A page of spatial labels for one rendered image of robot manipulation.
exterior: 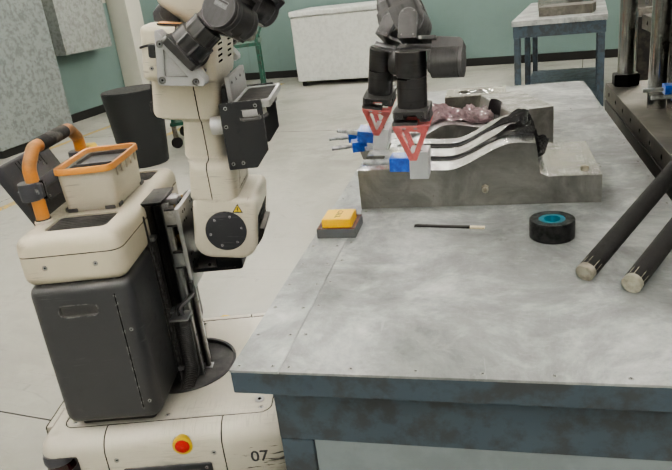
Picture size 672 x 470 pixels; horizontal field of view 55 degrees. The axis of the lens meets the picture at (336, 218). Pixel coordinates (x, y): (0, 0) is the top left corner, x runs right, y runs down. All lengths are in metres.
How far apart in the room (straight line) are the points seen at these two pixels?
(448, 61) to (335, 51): 7.17
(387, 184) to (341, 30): 6.92
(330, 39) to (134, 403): 6.98
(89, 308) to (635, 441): 1.21
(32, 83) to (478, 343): 6.71
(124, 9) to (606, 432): 8.49
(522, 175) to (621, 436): 0.63
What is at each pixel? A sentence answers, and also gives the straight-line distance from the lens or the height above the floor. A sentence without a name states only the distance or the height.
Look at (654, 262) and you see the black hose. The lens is 1.10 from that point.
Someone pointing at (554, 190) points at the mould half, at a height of 0.83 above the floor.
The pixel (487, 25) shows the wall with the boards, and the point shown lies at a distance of 8.73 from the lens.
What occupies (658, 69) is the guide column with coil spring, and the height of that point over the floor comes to 0.91.
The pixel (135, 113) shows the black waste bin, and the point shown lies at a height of 0.46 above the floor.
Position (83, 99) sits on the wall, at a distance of 8.63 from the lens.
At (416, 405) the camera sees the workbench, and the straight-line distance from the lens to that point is 0.91.
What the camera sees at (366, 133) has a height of 0.93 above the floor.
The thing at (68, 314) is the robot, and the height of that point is 0.61.
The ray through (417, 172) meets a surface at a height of 0.92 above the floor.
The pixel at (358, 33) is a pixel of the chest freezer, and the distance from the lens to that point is 8.22.
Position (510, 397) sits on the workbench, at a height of 0.77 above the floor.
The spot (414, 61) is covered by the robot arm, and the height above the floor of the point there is 1.13.
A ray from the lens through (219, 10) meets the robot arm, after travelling 1.37.
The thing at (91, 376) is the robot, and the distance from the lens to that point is 1.75.
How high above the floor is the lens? 1.29
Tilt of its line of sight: 20 degrees down
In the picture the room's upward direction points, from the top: 7 degrees counter-clockwise
